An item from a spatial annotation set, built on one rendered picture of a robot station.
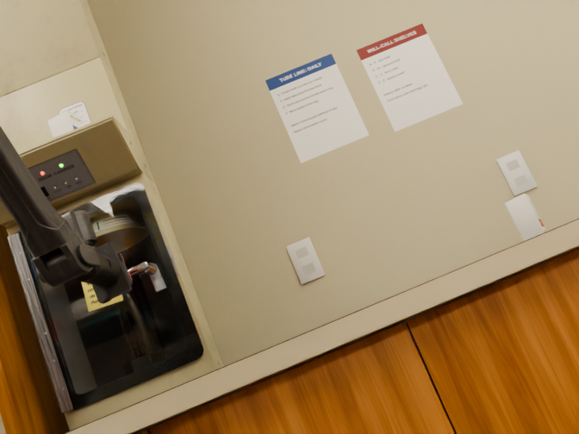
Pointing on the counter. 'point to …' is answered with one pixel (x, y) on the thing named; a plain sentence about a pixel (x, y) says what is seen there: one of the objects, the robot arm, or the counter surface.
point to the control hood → (105, 148)
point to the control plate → (57, 176)
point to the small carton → (64, 123)
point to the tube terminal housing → (46, 103)
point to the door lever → (143, 269)
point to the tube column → (45, 40)
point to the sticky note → (96, 298)
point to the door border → (40, 324)
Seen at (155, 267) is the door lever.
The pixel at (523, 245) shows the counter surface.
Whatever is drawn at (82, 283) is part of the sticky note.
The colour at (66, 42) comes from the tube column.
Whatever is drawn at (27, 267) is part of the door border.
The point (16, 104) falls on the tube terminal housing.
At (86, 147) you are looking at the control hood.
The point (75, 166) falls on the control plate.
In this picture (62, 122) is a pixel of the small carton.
